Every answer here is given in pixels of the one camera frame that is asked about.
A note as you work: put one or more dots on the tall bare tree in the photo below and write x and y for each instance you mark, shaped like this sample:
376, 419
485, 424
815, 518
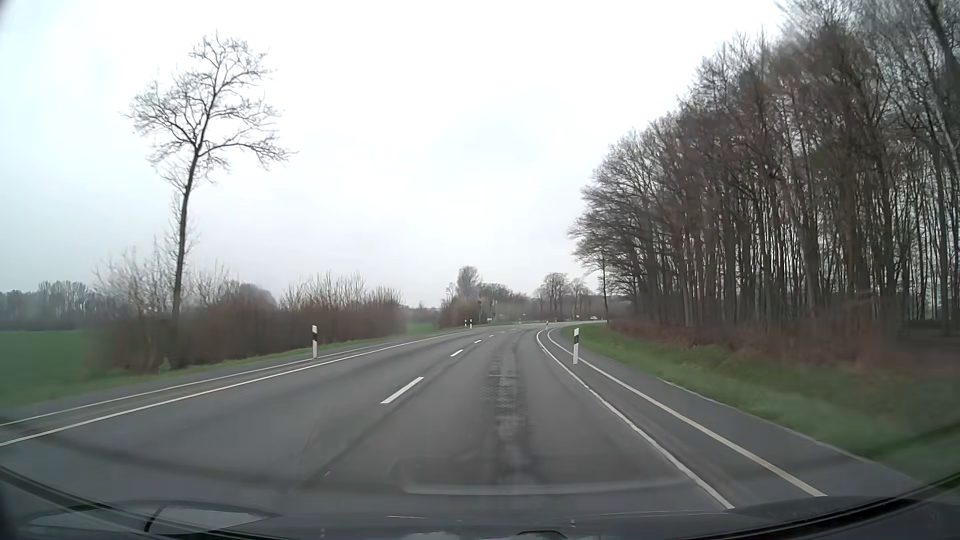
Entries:
196, 142

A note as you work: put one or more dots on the brown undergrowth bushes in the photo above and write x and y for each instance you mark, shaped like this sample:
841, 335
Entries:
787, 341

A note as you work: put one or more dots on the brown bare hedge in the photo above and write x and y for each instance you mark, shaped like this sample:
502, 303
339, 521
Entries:
247, 330

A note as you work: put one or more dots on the distant row of trees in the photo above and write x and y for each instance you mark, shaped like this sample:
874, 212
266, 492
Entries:
52, 304

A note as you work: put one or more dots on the wood of bare trees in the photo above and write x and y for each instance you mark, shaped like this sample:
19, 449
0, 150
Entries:
787, 210

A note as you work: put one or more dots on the distant group of trees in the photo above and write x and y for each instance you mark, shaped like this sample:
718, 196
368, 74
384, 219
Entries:
495, 298

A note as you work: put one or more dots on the grass verge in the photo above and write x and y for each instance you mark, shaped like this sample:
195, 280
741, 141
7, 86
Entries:
795, 401
225, 369

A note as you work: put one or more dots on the black and white marker post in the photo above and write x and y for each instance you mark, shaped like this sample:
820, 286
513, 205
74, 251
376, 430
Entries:
576, 345
315, 341

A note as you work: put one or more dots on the car's own bonnet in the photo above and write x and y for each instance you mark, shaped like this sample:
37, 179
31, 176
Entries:
480, 525

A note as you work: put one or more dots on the grey asphalt road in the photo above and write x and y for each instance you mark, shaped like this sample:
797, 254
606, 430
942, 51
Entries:
465, 420

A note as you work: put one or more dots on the green field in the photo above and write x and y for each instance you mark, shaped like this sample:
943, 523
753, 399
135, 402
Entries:
45, 360

